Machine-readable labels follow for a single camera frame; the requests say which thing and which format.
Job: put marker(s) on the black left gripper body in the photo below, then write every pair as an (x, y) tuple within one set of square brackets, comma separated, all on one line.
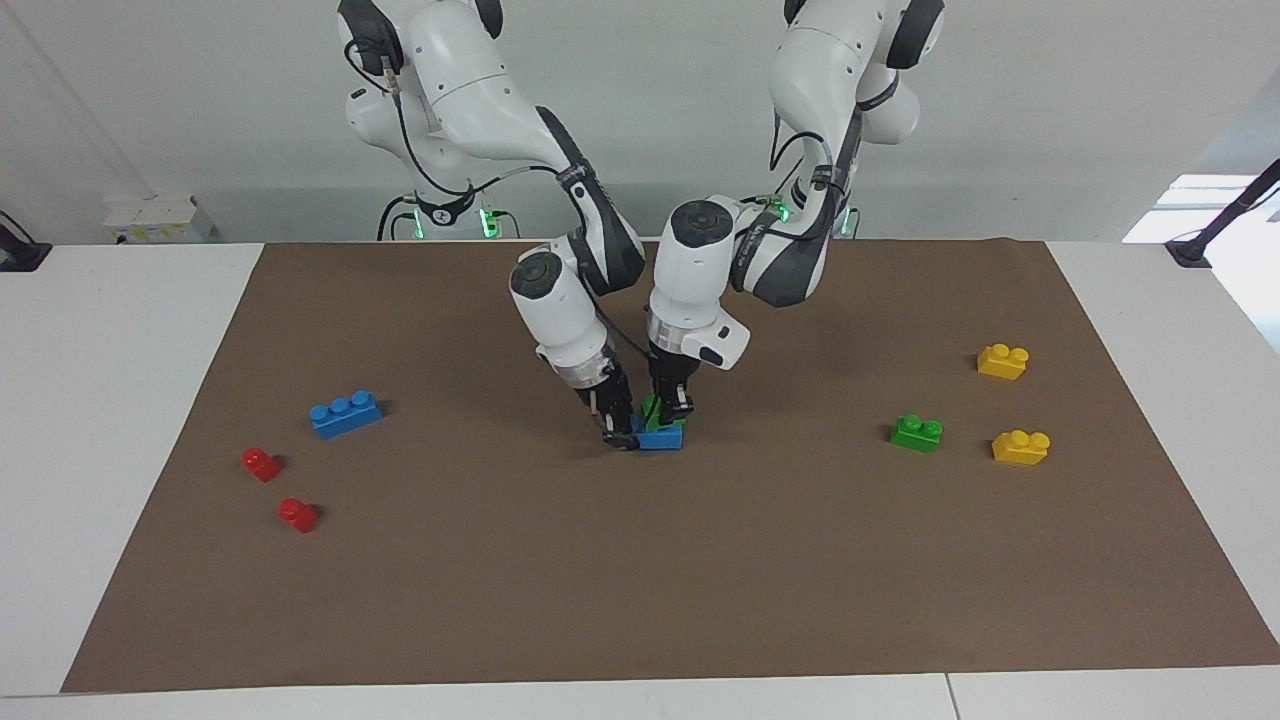
[(672, 375)]

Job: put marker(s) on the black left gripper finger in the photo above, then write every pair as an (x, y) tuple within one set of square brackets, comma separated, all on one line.
[(686, 412), (662, 412)]

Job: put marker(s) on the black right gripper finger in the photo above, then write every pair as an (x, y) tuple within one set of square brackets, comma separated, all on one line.
[(634, 425), (616, 437)]

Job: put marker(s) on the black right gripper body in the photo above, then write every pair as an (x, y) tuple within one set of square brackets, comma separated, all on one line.
[(610, 395)]

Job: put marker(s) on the green two-stud brick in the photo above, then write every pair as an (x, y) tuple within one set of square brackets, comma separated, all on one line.
[(649, 412), (915, 437)]

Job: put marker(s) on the blue three-stud brick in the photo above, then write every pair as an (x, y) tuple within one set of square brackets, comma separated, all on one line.
[(345, 418), (662, 440)]

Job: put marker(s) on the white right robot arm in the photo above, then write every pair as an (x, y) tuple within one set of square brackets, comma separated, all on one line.
[(480, 90)]

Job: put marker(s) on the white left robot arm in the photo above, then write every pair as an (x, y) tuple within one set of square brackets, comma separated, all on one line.
[(690, 270)]

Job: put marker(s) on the brown table mat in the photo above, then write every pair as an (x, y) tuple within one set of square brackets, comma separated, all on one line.
[(640, 560)]

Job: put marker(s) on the yellow two-stud brick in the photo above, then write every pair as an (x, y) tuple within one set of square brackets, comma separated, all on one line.
[(1018, 451), (1000, 365)]

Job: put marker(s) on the red one-stud brick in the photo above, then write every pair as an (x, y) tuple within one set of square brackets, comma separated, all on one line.
[(260, 466), (298, 517)]

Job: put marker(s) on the white box with yellow label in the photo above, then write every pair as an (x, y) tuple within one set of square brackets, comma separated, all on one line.
[(160, 220)]

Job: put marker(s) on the black table clamp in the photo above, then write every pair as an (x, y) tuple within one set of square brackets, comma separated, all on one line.
[(20, 255)]

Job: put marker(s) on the black camera stand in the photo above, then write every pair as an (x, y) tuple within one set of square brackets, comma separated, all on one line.
[(1190, 250)]

